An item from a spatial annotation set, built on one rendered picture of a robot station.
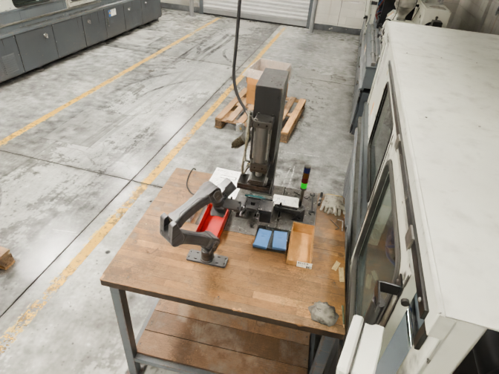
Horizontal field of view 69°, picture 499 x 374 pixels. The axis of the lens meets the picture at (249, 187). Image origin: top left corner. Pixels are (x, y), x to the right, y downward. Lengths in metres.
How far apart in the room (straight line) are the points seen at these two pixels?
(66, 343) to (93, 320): 0.21
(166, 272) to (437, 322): 1.27
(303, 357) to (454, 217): 1.53
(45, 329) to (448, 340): 2.50
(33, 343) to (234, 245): 1.53
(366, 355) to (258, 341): 1.47
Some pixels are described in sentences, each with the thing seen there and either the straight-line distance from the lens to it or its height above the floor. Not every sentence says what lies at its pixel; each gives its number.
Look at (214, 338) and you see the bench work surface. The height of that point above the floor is 0.22.
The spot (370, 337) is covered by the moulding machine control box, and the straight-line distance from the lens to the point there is 1.03.
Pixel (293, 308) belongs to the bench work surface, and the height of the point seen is 0.90.
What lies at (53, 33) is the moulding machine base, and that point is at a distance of 7.40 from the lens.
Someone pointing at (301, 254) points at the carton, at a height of 0.91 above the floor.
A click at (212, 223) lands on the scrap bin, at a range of 2.04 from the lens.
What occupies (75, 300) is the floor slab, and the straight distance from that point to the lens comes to 2.99.
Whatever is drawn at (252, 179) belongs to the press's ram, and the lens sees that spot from 1.91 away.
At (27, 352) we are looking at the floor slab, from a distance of 2.86.
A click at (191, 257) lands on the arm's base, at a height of 0.91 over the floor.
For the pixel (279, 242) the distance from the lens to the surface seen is 1.95.
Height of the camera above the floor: 2.27
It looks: 36 degrees down
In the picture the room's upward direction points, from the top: 5 degrees clockwise
